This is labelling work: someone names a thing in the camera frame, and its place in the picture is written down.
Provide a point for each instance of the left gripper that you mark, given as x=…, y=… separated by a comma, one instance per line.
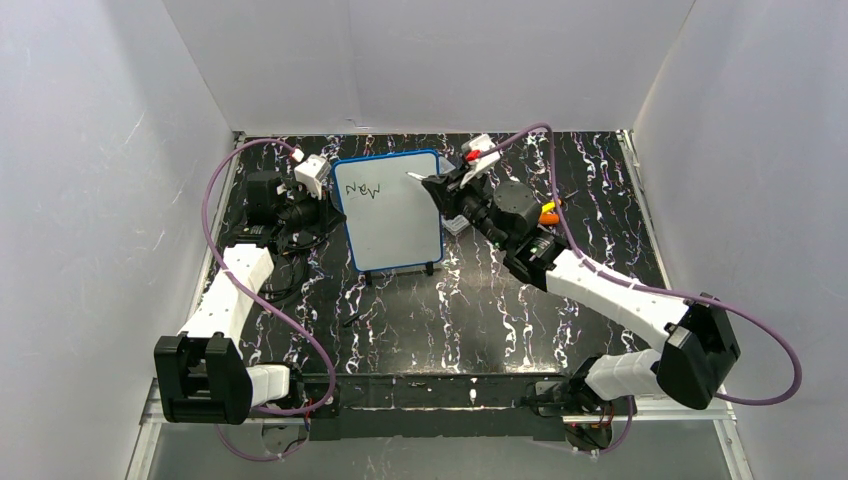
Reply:
x=317, y=210

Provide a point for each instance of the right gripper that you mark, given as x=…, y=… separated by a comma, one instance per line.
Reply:
x=454, y=189

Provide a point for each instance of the black white marker pen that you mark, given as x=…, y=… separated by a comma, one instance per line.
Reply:
x=414, y=176

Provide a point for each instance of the blue framed whiteboard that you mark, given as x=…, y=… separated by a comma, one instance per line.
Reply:
x=391, y=220

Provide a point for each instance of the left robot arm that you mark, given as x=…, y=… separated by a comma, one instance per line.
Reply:
x=201, y=372

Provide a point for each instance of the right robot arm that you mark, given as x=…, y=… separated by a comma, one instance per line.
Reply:
x=692, y=346

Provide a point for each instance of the whiteboard metal stand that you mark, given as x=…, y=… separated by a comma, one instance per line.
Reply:
x=372, y=276

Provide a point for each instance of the clear plastic screw box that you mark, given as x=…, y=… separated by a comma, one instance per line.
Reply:
x=455, y=226

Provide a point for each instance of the black marker cap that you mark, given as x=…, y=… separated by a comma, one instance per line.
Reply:
x=350, y=321

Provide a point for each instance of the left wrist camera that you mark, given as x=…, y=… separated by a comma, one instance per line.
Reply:
x=311, y=171

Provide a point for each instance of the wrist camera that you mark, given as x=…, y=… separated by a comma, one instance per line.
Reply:
x=311, y=171
x=480, y=156

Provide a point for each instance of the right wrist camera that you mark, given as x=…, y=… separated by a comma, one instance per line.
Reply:
x=480, y=156

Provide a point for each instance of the yellow handled screwdriver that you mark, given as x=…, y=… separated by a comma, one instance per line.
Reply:
x=550, y=206

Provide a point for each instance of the orange handled screwdriver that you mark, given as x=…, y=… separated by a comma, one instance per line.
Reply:
x=549, y=219

